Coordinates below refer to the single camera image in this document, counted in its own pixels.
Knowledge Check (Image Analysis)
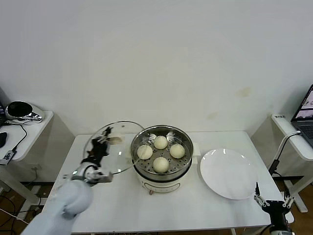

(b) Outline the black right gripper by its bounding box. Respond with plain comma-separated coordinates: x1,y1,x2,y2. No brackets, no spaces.
253,182,295,230

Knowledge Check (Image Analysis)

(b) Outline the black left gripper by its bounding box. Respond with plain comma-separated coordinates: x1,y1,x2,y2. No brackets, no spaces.
82,127,116,167

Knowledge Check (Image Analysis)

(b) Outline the glass pot lid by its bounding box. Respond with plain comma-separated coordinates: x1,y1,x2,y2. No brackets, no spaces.
83,120,146,176

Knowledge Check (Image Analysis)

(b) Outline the white steamed baozi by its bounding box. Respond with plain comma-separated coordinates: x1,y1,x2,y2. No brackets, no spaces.
153,157,169,173
153,135,169,150
169,143,186,159
136,144,154,160

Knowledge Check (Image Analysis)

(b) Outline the stainless steel steamer basket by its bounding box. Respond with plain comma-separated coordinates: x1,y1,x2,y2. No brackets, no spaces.
131,125,194,180

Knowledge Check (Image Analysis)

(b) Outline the white round plate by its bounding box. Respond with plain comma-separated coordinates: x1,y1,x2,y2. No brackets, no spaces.
200,148,259,200

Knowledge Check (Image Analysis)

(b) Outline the white side desk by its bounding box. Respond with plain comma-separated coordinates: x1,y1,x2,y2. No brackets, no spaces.
271,114,313,213
0,110,55,216

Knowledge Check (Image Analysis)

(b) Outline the cream electric cooker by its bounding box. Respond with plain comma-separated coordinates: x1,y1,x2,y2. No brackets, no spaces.
123,143,201,195

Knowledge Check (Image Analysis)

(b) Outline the grey open laptop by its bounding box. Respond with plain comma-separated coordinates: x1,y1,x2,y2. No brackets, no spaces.
291,84,313,149

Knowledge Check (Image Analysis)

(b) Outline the chrome and black headset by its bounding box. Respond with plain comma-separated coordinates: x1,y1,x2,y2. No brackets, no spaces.
5,100,46,125

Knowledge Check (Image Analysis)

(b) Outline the small grey adapter box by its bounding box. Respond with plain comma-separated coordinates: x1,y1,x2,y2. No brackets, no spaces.
0,148,18,165

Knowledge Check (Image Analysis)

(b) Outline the black computer mouse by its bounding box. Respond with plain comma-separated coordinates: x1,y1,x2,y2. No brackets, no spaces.
0,131,9,148

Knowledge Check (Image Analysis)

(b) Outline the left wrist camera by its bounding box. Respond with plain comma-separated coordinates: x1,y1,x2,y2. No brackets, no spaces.
85,171,114,187

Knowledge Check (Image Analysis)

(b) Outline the black and white charger cable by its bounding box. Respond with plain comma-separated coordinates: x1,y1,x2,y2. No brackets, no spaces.
268,131,302,176

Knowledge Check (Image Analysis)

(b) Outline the black desk cable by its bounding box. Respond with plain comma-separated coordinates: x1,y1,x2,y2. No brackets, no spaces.
0,121,28,151

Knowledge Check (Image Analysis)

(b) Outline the black floor cable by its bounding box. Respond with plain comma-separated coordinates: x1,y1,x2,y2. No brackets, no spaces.
0,193,18,218

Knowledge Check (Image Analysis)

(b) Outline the white floor cable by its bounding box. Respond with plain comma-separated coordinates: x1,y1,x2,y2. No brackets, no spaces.
0,208,34,226

